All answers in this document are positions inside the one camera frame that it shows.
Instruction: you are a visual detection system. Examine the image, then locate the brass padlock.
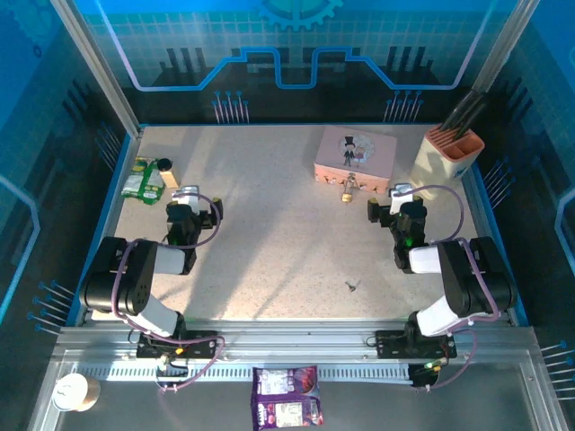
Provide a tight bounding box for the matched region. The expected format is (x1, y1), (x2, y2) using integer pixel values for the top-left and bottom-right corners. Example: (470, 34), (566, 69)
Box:
(340, 177), (359, 206)

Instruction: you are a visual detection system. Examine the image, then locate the pink wedding cartoon box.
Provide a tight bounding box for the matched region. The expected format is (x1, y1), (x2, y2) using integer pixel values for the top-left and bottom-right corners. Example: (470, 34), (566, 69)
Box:
(313, 125), (398, 195)

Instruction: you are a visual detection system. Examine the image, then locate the green white snack packet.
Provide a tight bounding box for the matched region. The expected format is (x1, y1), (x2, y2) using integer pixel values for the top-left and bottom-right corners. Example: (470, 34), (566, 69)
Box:
(119, 155), (164, 206)

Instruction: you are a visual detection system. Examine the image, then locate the cream orange knife block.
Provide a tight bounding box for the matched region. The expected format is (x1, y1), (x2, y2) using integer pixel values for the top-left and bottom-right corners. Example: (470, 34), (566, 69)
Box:
(411, 123), (486, 201)

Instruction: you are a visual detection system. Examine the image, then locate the purple snack bag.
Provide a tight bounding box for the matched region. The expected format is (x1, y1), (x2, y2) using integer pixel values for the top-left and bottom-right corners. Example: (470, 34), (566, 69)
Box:
(251, 365), (324, 428)

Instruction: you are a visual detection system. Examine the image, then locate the paper coffee cup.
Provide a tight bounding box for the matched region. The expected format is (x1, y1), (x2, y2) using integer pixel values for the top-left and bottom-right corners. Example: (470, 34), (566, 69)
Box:
(51, 373), (101, 413)

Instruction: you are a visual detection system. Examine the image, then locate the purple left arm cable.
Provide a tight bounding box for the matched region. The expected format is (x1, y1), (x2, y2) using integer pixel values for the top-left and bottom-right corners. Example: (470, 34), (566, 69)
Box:
(110, 192), (226, 394)

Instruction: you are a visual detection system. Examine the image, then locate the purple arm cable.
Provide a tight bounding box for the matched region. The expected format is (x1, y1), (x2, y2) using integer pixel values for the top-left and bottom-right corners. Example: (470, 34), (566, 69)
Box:
(403, 183), (502, 391)
(110, 192), (226, 394)

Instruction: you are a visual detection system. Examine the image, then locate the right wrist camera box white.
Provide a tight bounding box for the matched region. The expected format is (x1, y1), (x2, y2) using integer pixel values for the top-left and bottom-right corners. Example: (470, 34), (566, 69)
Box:
(388, 182), (413, 215)

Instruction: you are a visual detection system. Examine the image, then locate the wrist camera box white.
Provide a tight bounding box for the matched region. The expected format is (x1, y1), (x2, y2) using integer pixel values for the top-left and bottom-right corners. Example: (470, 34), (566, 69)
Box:
(388, 182), (413, 215)
(172, 184), (202, 213)

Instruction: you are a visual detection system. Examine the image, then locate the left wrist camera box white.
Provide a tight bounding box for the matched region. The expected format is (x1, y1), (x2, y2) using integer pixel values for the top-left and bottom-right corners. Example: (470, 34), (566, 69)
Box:
(172, 184), (202, 213)

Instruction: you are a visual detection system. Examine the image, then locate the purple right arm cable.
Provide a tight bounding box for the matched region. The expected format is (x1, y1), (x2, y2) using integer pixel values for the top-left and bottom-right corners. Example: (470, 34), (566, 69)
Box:
(403, 183), (502, 391)

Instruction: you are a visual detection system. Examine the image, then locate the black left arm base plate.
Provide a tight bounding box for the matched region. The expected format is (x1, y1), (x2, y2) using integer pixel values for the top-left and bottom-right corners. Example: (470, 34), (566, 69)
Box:
(137, 330), (226, 360)

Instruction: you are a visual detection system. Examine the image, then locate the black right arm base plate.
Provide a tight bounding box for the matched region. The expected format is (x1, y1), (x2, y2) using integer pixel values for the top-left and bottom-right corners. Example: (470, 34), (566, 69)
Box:
(375, 330), (457, 360)

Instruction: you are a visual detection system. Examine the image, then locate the black handled knife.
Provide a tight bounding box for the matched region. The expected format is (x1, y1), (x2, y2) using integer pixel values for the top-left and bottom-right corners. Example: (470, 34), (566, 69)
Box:
(438, 91), (478, 131)
(453, 102), (490, 138)
(444, 96), (484, 135)

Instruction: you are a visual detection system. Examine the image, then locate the aluminium frame rail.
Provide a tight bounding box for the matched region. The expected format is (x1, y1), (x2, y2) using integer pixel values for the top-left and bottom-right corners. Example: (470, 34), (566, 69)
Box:
(53, 319), (535, 365)

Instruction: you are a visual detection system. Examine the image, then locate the white slotted cable duct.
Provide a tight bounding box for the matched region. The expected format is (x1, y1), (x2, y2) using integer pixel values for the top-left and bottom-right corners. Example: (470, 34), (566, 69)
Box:
(80, 364), (414, 383)

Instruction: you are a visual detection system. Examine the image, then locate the aluminium frame post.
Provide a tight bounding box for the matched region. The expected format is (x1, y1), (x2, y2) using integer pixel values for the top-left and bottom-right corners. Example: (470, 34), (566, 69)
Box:
(49, 0), (143, 138)
(471, 0), (540, 98)

